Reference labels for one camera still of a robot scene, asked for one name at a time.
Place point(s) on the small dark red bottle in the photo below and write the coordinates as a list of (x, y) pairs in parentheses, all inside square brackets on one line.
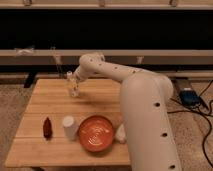
[(47, 128)]

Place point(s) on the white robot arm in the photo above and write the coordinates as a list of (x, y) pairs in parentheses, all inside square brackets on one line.
[(143, 98)]

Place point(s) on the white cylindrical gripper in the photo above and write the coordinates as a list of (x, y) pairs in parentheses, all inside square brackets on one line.
[(80, 74)]

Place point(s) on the orange ceramic bowl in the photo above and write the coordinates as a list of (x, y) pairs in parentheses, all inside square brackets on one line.
[(96, 133)]

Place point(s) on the blue device on floor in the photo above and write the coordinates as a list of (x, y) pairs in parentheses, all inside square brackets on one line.
[(189, 97)]

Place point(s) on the white cup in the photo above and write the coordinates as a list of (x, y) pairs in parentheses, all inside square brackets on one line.
[(70, 127)]

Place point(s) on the clear plastic bottle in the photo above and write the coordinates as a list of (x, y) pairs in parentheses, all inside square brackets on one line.
[(72, 85)]

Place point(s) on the grey metal rail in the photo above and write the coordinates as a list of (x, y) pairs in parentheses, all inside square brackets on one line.
[(36, 57)]

